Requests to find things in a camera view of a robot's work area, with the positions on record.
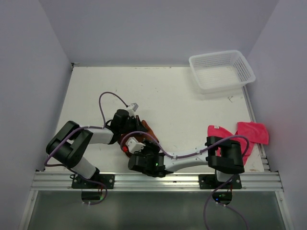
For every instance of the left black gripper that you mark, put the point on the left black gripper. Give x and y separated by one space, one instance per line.
138 126

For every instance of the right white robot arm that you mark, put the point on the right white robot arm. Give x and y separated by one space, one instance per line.
221 154

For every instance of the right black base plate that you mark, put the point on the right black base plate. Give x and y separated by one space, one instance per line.
212 181

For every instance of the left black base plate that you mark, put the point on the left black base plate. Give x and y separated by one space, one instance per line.
106 179

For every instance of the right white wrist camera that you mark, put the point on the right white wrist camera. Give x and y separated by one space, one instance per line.
134 145

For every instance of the white plastic basket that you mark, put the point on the white plastic basket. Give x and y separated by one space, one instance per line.
221 71

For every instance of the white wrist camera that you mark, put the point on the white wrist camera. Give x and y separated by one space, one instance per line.
132 107
134 145

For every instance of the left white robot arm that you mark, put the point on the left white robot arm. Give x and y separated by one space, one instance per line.
69 144

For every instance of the brown towel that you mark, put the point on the brown towel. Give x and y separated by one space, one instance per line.
140 137

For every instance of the aluminium mounting rail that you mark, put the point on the aluminium mounting rail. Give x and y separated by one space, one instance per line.
177 182

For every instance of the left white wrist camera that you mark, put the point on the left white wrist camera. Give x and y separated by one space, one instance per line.
132 107

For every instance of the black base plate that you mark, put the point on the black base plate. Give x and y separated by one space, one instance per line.
212 181
106 179

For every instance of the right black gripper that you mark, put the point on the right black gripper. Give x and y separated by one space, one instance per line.
151 145

